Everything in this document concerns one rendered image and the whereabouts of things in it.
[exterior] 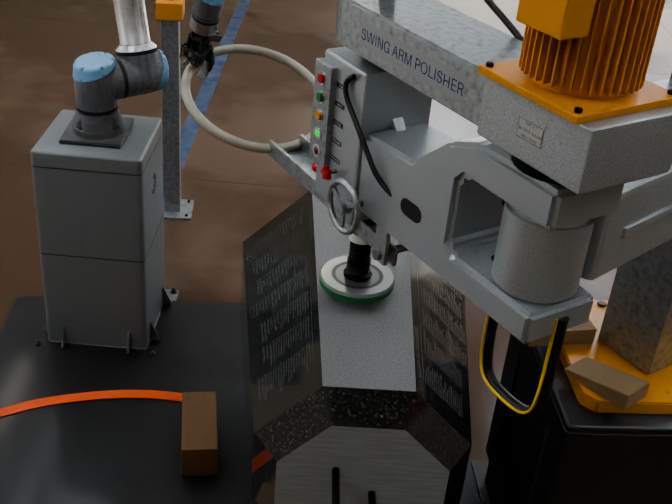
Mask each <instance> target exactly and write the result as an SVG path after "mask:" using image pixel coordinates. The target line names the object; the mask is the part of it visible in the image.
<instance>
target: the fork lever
mask: <svg viewBox="0 0 672 504"><path fill-rule="evenodd" d="M300 140H301V142H302V148H301V149H298V150H294V151H290V152H286V151H285V150H284V149H282V148H281V147H280V146H279V145H278V144H277V143H276V142H274V141H273V140H272V139H271V140H269V145H270V147H271V152H270V153H268V154H269V155H270V156H271V157H272V158H273V159H274V160H275V161H276V162H277V163H278V164H280V165H281V166H282V167H283V168H284V169H285V170H286V171H287V172H288V173H290V174H291V175H292V176H293V177H294V178H295V179H296V180H297V181H298V182H300V183H301V184H302V185H303V186H304V187H305V188H306V189H307V190H308V191H310V192H311V193H312V194H313V195H314V196H315V197H316V198H317V199H318V200H320V201H321V202H322V203H323V204H324V205H325V206H326V207H327V202H326V201H325V200H324V199H323V198H322V197H320V196H319V195H318V194H317V193H316V191H315V184H316V172H314V171H313V170H312V164H313V163H314V161H312V160H311V159H310V158H309V149H310V140H309V139H308V138H307V137H306V136H305V135H303V134H300ZM352 223H353V222H350V221H349V220H348V219H346V218H345V224H346V225H347V226H348V227H351V226H352ZM355 233H356V234H357V235H358V236H360V237H361V238H362V239H363V240H364V241H365V242H366V243H367V244H368V245H369V246H371V247H372V248H373V250H372V256H373V258H374V260H380V259H381V252H380V251H379V249H374V245H375V237H376V230H375V229H374V228H373V227H372V226H371V225H370V224H368V223H367V222H366V221H365V220H363V221H360V225H359V227H358V229H357V231H356V232H355ZM405 251H409V250H408V249H407V248H405V247H404V246H403V245H402V244H399V245H395V246H394V245H393V244H391V243H390V244H389V252H388V260H387V262H388V263H389V264H391V265H392V266H396V263H397V256H398V253H401V252H405Z"/></svg>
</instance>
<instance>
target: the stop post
mask: <svg viewBox="0 0 672 504"><path fill-rule="evenodd" d="M184 14H185V0H157V1H156V20H161V51H162V52H163V53H164V55H165V56H166V58H167V61H168V66H169V80H168V83H167V85H166V87H164V89H162V117H163V175H164V199H163V201H164V219H178V220H191V217H192V211H193V205H194V200H185V199H181V77H180V57H179V56H180V21H183V18H184Z"/></svg>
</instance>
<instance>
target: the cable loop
mask: <svg viewBox="0 0 672 504"><path fill-rule="evenodd" d="M568 322H569V317H568V316H565V317H562V318H559V319H556V320H555V323H554V327H553V332H552V334H551V336H550V340H549V344H548V348H547V352H546V356H545V360H544V364H543V369H542V373H541V377H540V380H539V384H538V387H537V391H536V394H535V396H534V399H533V401H532V403H531V405H529V406H528V405H525V404H523V403H522V402H520V401H519V400H518V399H516V398H515V397H514V396H513V395H512V394H510V393H509V392H508V391H507V390H506V389H505V388H504V387H503V386H502V385H501V383H500V382H499V381H498V380H497V378H496V376H495V374H494V371H493V366H492V359H493V349H494V342H495V336H496V331H497V326H498V323H497V322H496V321H495V320H494V319H493V318H491V317H490V316H489V315H488V314H487V315H486V320H485V325H484V330H483V336H482V342H481V350H480V370H481V374H482V377H483V379H484V381H485V383H486V385H487V386H488V388H489V389H490V390H491V391H492V393H493V394H494V395H495V396H496V397H497V398H498V399H499V400H500V401H501V402H502V403H503V404H504V405H505V406H507V407H508V408H509V409H510V410H511V411H513V412H514V413H515V414H517V415H519V416H521V417H523V418H535V417H537V416H538V415H539V414H540V413H541V412H542V411H543V409H544V407H545V405H546V403H547V400H548V398H549V395H550V392H551V388H552V385H553V381H554V378H555V374H556V370H557V366H558V362H559V358H560V354H561V350H562V346H563V342H564V338H565V334H566V330H567V326H568Z"/></svg>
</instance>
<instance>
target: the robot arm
mask: <svg viewBox="0 0 672 504"><path fill-rule="evenodd" d="M192 1H193V8H192V14H191V18H190V23H189V26H190V28H191V30H192V31H191V32H190V33H189V35H188V40H187V41H186V42H185V43H184V44H182V46H181V51H180V56H179V57H182V56H185V58H186V59H185V61H184V62H183V63H182V64H181V65H180V67H184V66H186V67H187V65H188V64H189V63H190V64H191V65H192V66H194V67H195V66H196V68H198V67H200V66H201V70H200V72H199V73H198V75H197V79H201V82H203V81H204V80H206V78H207V77H208V75H209V74H210V72H211V70H212V68H213V66H214V63H215V58H214V53H213V50H214V49H213V47H212V44H210V42H211V41H213V42H220V40H221V39H222V37H223V35H221V34H220V32H218V29H219V23H220V18H221V14H222V10H223V5H224V2H225V0H192ZM113 4H114V10H115V16H116V23H117V29H118V35H119V41H120V44H119V46H118V47H117V48H116V50H115V51H116V57H114V56H113V55H111V54H109V53H104V52H90V53H87V54H83V55H81V56H79V57H78V58H77V59H76V60H75V61H74V64H73V80H74V91H75V102H76V112H75V115H74V118H73V121H72V130H73V132H74V133H75V134H76V135H77V136H79V137H82V138H85V139H90V140H104V139H110V138H113V137H116V136H118V135H120V134H121V133H122V132H123V131H124V130H125V121H124V119H123V117H122V115H121V113H120V111H119V108H118V100H119V99H124V98H129V97H133V96H138V95H143V94H147V93H154V92H156V91H159V90H162V89H164V87H166V85H167V83H168V80H169V66H168V61H167V58H166V56H165V55H164V53H163V52H162V51H161V50H158V49H157V45H156V44H154V43H153V42H152V41H151V40H150V35H149V28H148V21H147V15H146V8H145V1H144V0H113ZM183 47H184V52H183V53H182V48H183ZM185 49H186V52H185Z"/></svg>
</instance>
